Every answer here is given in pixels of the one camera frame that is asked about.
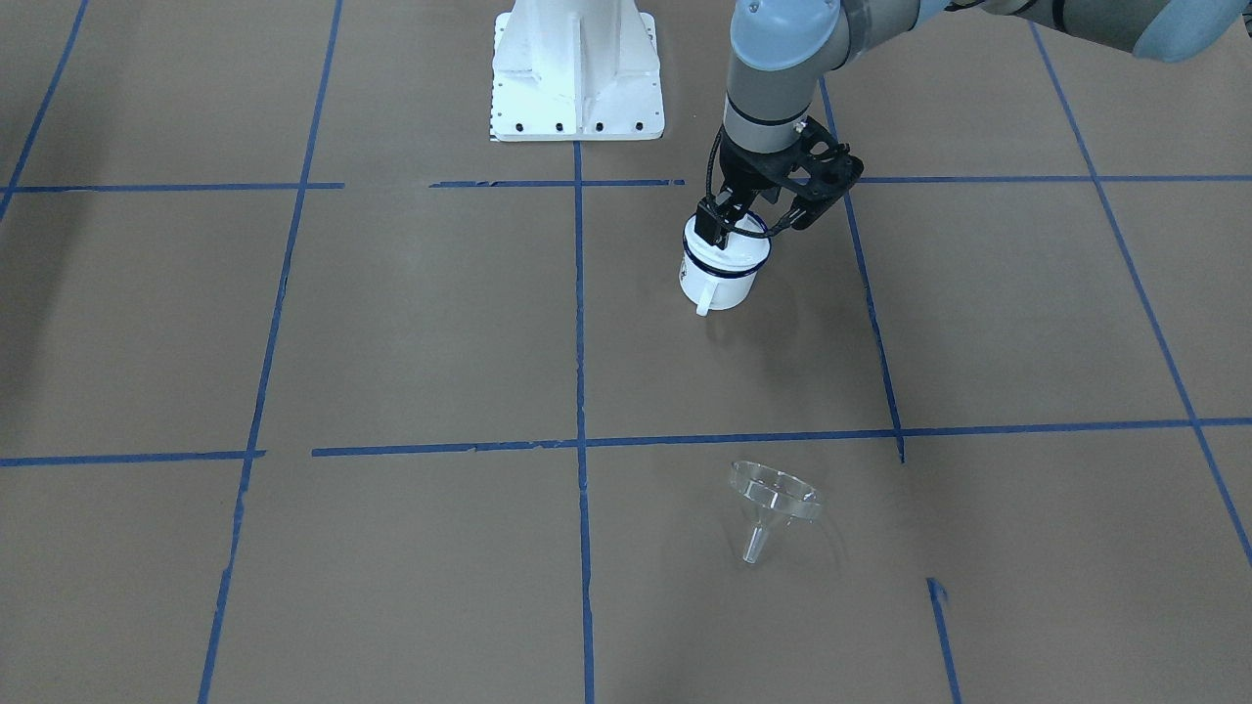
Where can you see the clear plastic funnel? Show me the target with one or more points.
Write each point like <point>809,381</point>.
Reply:
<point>772,500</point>

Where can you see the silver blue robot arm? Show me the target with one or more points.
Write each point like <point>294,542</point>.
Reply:
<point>768,142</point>

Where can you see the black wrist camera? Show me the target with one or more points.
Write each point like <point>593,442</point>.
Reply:
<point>817,170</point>

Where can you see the white enamel cup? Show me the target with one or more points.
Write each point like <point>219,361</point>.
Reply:
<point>710,290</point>

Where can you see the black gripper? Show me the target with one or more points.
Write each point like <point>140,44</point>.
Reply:
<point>746,176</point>

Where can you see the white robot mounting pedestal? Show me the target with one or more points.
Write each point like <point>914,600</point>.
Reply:
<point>575,70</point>

